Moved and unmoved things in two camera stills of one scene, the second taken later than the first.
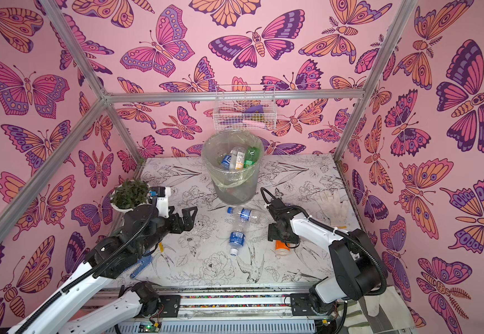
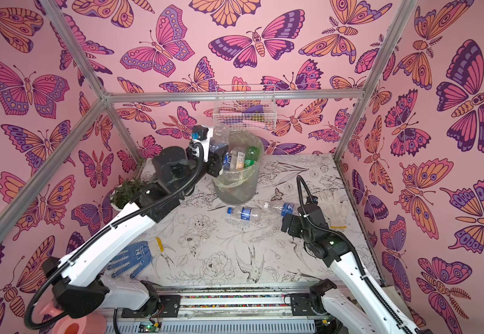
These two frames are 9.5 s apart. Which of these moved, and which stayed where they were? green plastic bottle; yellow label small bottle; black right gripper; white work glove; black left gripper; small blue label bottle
Moved: black left gripper; black right gripper
Stayed: green plastic bottle; yellow label small bottle; white work glove; small blue label bottle
